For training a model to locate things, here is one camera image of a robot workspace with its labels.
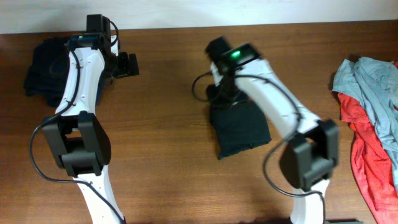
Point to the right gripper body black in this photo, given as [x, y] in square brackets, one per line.
[226, 93]

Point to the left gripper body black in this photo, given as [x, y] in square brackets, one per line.
[118, 66]

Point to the black Nike t-shirt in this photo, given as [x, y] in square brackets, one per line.
[239, 123]

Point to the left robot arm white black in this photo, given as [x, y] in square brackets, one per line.
[78, 142]

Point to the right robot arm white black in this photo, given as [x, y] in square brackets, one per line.
[310, 144]

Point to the folded navy blue garment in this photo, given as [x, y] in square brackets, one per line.
[48, 73]

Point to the light grey-blue shirt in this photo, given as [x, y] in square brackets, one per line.
[373, 83]

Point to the red mesh shirt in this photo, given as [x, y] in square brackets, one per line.
[371, 166]

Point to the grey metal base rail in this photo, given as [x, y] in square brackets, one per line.
[349, 221]

